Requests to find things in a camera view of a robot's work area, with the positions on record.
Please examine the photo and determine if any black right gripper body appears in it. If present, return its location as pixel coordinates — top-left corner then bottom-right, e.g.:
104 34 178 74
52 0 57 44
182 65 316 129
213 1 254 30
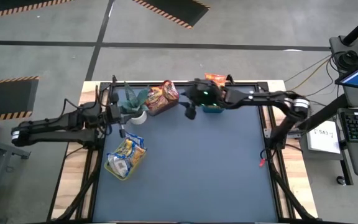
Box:
184 78 226 121

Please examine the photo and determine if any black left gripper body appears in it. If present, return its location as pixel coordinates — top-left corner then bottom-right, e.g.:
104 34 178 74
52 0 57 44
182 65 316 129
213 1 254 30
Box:
104 93 127 139

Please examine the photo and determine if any orange Maruchan noodle pack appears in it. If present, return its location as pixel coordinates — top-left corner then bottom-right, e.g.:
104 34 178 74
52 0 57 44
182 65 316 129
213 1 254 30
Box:
204 73 229 88

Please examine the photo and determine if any red-orange Maruchan noodle pack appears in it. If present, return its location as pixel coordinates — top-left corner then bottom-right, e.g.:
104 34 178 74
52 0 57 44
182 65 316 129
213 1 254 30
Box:
145 86 167 110

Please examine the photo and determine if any red Maruchan roast beef pack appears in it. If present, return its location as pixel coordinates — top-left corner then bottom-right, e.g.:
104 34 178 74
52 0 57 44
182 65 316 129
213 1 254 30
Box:
162 80 180 101

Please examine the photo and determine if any blue Maruchan noodle pack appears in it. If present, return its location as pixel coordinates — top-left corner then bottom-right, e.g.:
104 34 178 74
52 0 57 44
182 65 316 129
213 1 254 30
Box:
121 139 147 167
106 152 133 179

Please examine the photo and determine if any green plant in white pot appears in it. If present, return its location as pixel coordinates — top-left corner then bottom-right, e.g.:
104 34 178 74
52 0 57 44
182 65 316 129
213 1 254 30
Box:
116 82 150 125

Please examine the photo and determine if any teal plastic bin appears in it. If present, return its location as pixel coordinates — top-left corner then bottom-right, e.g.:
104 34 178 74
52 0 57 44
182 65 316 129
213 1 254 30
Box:
201 104 226 114

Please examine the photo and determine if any dark gray plastic bin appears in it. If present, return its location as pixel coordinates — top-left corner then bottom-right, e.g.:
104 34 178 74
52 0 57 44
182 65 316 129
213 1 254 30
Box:
147 80 180 117

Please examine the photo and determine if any yellow-green plastic bin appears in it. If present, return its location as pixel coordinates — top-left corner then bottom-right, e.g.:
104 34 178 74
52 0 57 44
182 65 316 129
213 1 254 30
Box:
103 141 147 181

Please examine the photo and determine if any white paper label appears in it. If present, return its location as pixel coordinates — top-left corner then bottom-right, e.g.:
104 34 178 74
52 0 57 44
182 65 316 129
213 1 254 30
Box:
306 119 342 155

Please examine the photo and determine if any black diagonal cart strut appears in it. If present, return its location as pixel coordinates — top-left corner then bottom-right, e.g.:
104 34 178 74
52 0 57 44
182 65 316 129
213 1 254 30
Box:
303 93 349 131

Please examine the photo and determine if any black metal rig frame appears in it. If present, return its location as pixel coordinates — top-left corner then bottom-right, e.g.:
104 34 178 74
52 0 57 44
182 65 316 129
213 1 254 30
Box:
47 74 318 224

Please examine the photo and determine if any coiled black cable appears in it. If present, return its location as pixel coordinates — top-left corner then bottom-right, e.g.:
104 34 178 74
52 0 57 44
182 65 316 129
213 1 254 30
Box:
334 49 358 74

